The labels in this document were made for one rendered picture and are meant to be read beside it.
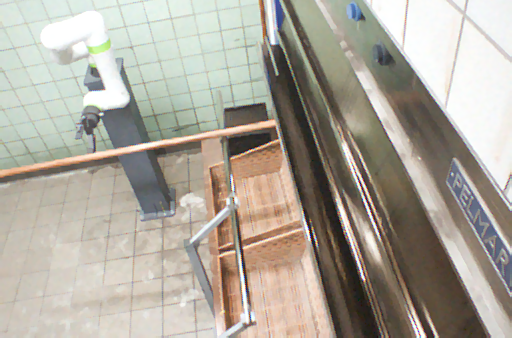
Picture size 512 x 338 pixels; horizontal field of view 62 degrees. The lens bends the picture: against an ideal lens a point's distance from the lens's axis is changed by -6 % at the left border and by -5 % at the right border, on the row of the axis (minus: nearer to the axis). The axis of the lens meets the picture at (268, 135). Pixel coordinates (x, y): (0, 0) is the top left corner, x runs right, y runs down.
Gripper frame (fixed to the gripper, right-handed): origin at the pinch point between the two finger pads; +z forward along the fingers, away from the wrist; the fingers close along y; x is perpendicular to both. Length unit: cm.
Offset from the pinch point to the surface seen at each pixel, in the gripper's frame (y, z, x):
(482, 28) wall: -105, 116, -100
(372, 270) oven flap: -29, 100, -99
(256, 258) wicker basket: 53, 38, -68
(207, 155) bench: 62, -46, -48
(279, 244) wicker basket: 45, 38, -80
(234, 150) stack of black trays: 48, -32, -66
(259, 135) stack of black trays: 39, -30, -81
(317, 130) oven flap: -27, 44, -98
